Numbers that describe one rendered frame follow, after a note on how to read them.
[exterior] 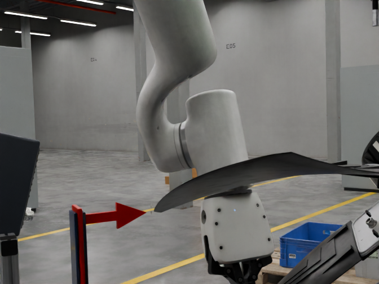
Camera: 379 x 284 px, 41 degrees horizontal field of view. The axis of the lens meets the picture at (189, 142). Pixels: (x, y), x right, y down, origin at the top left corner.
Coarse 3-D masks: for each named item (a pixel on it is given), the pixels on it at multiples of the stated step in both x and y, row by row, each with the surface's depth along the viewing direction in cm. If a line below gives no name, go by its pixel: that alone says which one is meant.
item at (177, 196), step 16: (256, 160) 38; (272, 160) 38; (288, 160) 38; (304, 160) 38; (208, 176) 43; (224, 176) 43; (240, 176) 44; (256, 176) 46; (272, 176) 48; (288, 176) 52; (176, 192) 48; (192, 192) 50; (208, 192) 53; (160, 208) 54
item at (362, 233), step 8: (368, 208) 69; (376, 208) 68; (360, 216) 70; (368, 216) 68; (376, 216) 67; (352, 224) 70; (360, 224) 68; (376, 224) 65; (360, 232) 67; (368, 232) 65; (360, 240) 65; (368, 240) 64; (376, 240) 62; (360, 248) 64; (368, 248) 62
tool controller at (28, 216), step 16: (0, 144) 94; (16, 144) 96; (32, 144) 97; (0, 160) 94; (16, 160) 96; (32, 160) 97; (0, 176) 94; (16, 176) 96; (32, 176) 97; (0, 192) 95; (16, 192) 96; (0, 208) 95; (16, 208) 96; (0, 224) 95; (16, 224) 96
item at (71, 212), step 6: (72, 210) 44; (72, 216) 43; (72, 222) 43; (72, 228) 43; (72, 234) 43; (72, 240) 44; (72, 246) 44; (78, 246) 43; (72, 252) 44; (78, 252) 43; (72, 258) 44; (78, 258) 43; (72, 264) 44; (78, 264) 43; (72, 270) 44; (78, 270) 43; (72, 276) 44; (78, 276) 43; (72, 282) 44; (78, 282) 43
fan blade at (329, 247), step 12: (348, 228) 69; (324, 240) 74; (336, 240) 70; (348, 240) 67; (312, 252) 74; (324, 252) 69; (336, 252) 67; (348, 252) 64; (300, 264) 74; (312, 264) 69; (324, 264) 67; (336, 264) 64; (348, 264) 63; (288, 276) 74; (300, 276) 70; (312, 276) 67; (324, 276) 64; (336, 276) 63
